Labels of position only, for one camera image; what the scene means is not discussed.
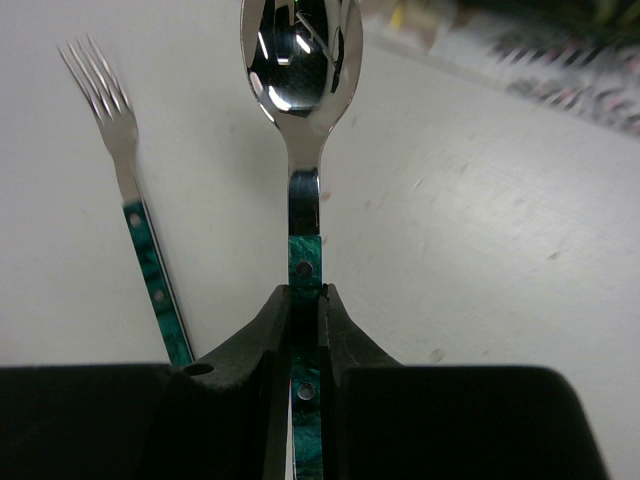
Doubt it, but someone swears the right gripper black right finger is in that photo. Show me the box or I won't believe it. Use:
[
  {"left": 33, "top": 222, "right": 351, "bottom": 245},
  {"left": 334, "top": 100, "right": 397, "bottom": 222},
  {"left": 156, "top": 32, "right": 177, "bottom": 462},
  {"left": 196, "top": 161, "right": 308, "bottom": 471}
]
[{"left": 319, "top": 285, "right": 608, "bottom": 479}]

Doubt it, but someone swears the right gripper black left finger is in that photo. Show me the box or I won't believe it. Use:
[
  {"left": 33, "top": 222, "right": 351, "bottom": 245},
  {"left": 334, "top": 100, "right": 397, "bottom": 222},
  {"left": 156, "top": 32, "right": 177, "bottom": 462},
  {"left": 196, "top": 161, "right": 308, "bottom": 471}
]
[{"left": 1, "top": 286, "right": 290, "bottom": 479}]

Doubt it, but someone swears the fork with teal handle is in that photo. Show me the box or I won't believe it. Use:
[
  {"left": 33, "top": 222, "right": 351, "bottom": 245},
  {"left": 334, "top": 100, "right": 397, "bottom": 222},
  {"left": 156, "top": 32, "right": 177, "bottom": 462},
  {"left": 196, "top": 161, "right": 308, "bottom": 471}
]
[{"left": 58, "top": 38, "right": 194, "bottom": 367}]

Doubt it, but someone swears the spoon with teal handle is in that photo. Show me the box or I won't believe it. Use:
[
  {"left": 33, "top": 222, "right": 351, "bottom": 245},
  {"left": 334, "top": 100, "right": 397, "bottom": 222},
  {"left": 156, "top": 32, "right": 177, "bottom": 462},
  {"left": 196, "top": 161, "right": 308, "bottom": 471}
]
[{"left": 241, "top": 1, "right": 364, "bottom": 479}]

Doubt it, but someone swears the white floral cloth napkin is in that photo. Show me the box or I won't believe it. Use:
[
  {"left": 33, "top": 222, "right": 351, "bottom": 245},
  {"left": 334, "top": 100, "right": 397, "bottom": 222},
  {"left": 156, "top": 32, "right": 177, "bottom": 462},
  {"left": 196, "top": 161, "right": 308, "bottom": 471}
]
[{"left": 360, "top": 1, "right": 639, "bottom": 138}]

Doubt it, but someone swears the black floral square plate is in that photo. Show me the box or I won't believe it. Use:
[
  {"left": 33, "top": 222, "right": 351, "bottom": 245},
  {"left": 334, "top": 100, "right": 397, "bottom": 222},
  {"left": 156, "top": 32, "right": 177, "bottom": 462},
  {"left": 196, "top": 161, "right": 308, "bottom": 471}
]
[{"left": 458, "top": 0, "right": 639, "bottom": 45}]

